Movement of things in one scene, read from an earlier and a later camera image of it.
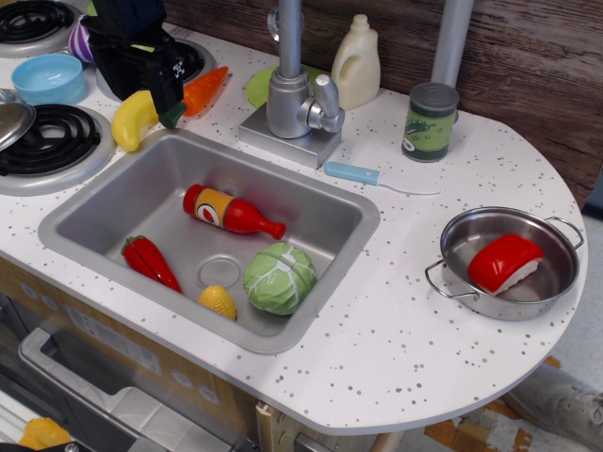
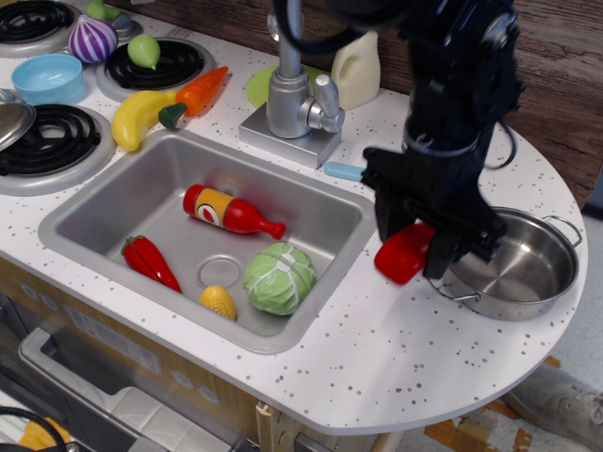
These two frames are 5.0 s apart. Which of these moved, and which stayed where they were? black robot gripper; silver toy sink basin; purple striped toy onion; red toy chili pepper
Moved: black robot gripper
Stayed: silver toy sink basin; red toy chili pepper; purple striped toy onion
